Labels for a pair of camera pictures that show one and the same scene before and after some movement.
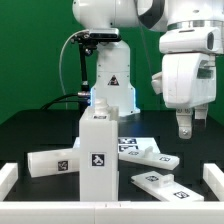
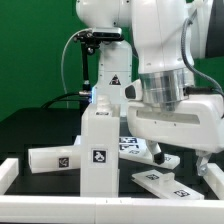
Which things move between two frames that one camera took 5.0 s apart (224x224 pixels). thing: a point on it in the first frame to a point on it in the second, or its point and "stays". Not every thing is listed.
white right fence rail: [214, 177] stays
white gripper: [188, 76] to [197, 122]
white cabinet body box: [99, 152] stays
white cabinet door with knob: [163, 187] stays
